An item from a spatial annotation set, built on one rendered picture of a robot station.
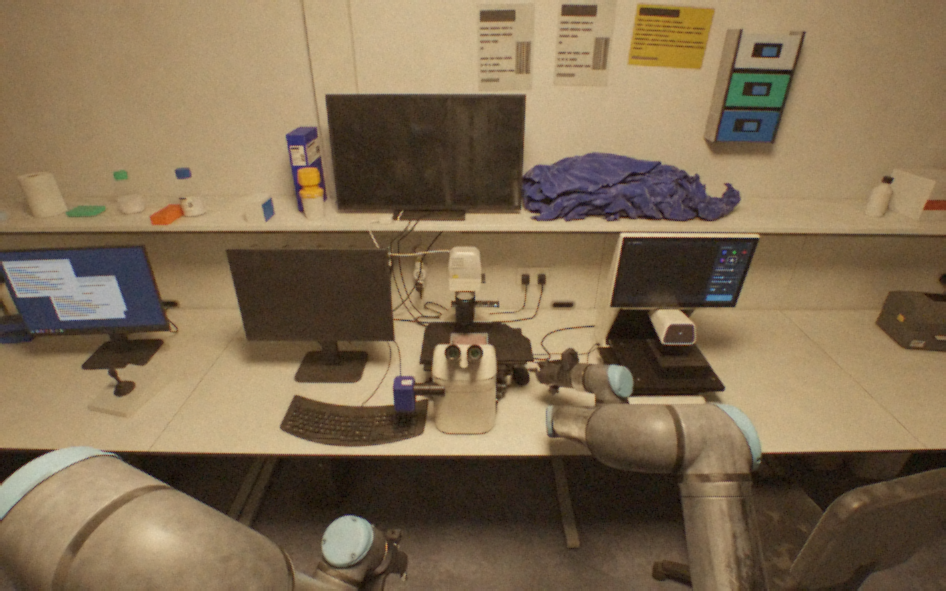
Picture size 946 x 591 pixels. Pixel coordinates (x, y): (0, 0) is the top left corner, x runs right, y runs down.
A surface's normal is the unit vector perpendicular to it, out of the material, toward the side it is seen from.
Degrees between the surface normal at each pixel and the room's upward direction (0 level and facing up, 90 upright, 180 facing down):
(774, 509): 0
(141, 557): 30
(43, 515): 25
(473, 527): 0
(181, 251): 90
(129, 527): 15
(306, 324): 86
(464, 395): 91
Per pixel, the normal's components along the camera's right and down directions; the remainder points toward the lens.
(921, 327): -0.14, 0.49
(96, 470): 0.17, -0.98
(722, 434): 0.00, -0.46
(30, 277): 0.09, 0.43
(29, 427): 0.00, -0.87
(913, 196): -1.00, 0.04
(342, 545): -0.13, -0.67
